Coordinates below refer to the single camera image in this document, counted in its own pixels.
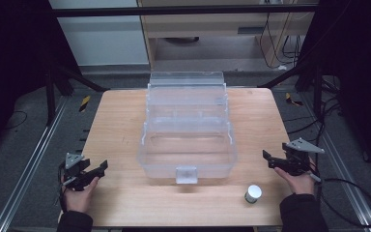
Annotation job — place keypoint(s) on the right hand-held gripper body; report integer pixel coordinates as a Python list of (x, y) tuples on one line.
[(298, 161)]

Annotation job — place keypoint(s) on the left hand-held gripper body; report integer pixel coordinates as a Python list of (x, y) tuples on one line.
[(74, 175)]

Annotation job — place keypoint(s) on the person's right hand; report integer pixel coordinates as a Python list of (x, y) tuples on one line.
[(301, 185)]

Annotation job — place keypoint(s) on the person's left hand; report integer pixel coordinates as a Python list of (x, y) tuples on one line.
[(77, 199)]

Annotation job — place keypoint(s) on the small jar with white lid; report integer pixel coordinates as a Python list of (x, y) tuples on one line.
[(253, 193)]

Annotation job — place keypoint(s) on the yellow and black tape strip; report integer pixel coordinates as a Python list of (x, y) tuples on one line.
[(292, 100)]

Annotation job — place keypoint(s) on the black metal stand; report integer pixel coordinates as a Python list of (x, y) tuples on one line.
[(50, 96), (317, 93)]

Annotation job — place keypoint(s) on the clear plastic tiered storage box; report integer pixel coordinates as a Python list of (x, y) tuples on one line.
[(186, 151)]

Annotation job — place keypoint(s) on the white cabinet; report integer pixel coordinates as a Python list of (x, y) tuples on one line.
[(103, 38)]

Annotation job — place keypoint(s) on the black horizontal bar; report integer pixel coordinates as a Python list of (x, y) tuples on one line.
[(174, 11)]

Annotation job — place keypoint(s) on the aluminium floor rail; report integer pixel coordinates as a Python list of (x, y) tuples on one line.
[(35, 154), (344, 174)]

